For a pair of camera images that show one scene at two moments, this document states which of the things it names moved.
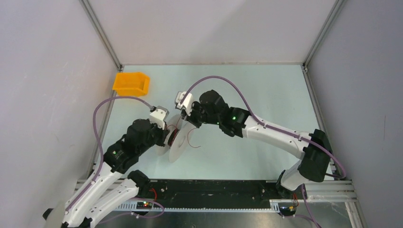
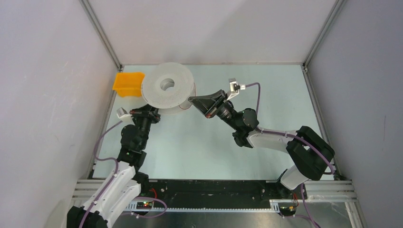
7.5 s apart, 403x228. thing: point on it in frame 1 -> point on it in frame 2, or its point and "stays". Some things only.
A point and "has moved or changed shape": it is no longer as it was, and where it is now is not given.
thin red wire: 176,130 has moved or changed shape
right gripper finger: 185,116 -> 203,103
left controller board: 144,205 stays
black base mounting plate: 213,194 stays
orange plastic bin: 131,83 stays
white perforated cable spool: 179,139 -> 167,87
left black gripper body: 158,134 -> 153,116
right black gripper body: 198,115 -> 223,110
